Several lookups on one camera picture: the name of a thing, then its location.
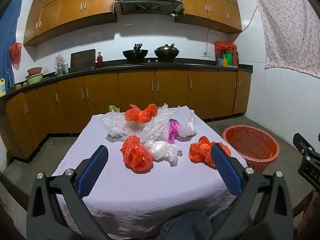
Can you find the dark cutting board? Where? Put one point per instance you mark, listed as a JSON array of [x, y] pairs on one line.
[[82, 60]]

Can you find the green basin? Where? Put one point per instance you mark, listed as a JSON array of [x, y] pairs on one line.
[[34, 79]]

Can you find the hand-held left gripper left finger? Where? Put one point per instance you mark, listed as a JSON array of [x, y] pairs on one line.
[[92, 171]]

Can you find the wooden upper cabinet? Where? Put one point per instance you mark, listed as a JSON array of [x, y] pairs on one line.
[[72, 7], [212, 5]]

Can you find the red bag on boxes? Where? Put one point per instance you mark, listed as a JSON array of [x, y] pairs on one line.
[[224, 46]]

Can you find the pink basin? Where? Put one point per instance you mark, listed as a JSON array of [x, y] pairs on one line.
[[35, 70]]

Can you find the wooden lower cabinets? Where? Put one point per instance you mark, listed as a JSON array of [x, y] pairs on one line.
[[135, 92]]

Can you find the black countertop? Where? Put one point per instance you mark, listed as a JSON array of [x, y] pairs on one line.
[[112, 67]]

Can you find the gas stove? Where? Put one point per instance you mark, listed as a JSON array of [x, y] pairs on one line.
[[152, 62]]

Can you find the white plastic bag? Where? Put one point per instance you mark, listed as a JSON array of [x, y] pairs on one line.
[[187, 128], [162, 151]]

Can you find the bubble wrap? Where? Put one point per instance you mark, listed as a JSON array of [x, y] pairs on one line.
[[113, 126], [158, 126]]

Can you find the pink plastic bag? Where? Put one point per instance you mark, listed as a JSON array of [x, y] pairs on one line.
[[173, 130]]

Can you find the lilac tablecloth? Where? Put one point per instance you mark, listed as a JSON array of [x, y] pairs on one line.
[[150, 195]]

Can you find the white wall socket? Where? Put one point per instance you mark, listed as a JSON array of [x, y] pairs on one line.
[[206, 54]]

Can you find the yellow detergent bottle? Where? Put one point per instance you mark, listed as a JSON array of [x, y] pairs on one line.
[[2, 87]]

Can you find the orange plastic bag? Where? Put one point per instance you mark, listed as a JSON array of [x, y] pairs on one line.
[[136, 155], [202, 152], [141, 114]]

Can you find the green packet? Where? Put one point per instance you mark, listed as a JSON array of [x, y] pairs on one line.
[[228, 58]]

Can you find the red canisters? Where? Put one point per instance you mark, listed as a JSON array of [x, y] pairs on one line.
[[235, 58]]

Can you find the wooden chair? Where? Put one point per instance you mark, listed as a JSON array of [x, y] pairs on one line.
[[308, 205]]

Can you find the red hanging plastic bag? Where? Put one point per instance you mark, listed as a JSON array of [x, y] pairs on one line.
[[15, 53]]

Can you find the blue and yellow box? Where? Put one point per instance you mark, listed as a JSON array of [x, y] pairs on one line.
[[222, 62]]

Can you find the green and yellow plastic bag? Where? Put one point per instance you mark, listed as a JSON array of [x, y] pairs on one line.
[[113, 108]]

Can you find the blue hanging cloth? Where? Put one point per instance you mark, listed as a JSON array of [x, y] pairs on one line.
[[8, 35]]

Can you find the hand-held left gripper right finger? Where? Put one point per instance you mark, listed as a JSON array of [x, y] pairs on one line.
[[226, 171]]

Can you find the black wok with lid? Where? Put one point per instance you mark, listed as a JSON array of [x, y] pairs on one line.
[[166, 52]]

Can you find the red bottle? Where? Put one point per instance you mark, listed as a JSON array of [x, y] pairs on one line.
[[100, 61]]

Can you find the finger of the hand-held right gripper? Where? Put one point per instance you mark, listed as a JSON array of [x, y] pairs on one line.
[[301, 141]]

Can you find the clear bag with jar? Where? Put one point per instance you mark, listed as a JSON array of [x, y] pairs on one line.
[[59, 65]]

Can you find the pink floral curtain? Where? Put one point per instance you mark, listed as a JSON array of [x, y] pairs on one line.
[[287, 30]]

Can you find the orange basket with red liner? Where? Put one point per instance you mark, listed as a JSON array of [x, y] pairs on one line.
[[252, 146]]

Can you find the glass cup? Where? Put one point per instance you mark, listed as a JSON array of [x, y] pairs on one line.
[[66, 68]]

